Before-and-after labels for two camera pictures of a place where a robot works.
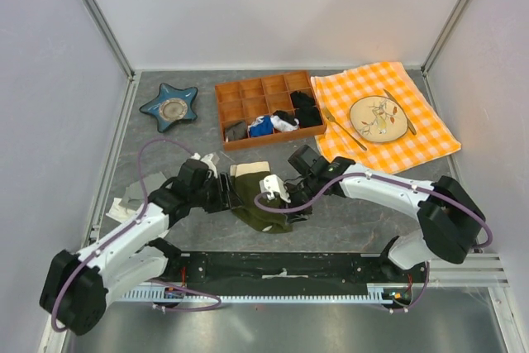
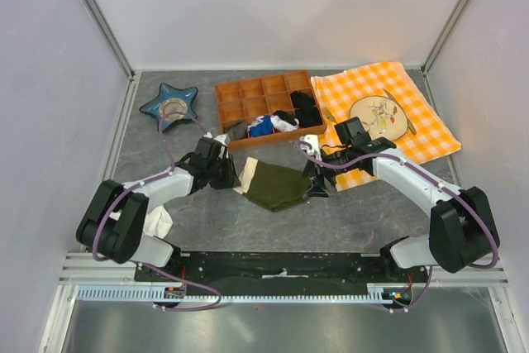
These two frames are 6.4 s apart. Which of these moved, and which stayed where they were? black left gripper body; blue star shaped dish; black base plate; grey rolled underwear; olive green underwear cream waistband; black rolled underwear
Moved: olive green underwear cream waistband; black left gripper body
Stayed: blue star shaped dish; grey rolled underwear; black base plate; black rolled underwear
